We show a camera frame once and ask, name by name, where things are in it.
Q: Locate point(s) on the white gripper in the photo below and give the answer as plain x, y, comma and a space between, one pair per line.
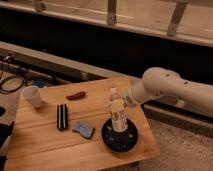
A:
129, 99

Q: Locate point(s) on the clear plastic bottle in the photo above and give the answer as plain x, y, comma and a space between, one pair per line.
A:
117, 111

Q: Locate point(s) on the blue sponge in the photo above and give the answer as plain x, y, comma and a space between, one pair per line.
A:
84, 129

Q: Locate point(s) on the wooden table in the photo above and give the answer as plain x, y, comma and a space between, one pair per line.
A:
37, 145

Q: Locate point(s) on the white plastic cup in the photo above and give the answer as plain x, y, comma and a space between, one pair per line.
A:
32, 95

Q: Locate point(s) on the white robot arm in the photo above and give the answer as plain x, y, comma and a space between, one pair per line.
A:
158, 82

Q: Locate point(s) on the black object at left edge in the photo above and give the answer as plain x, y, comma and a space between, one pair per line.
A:
5, 132

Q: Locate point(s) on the dark ceramic bowl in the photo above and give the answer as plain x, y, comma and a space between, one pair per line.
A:
119, 142

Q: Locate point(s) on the black white striped block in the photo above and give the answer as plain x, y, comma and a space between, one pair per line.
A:
62, 117

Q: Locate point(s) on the blue object on floor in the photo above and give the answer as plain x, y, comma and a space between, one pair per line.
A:
41, 83

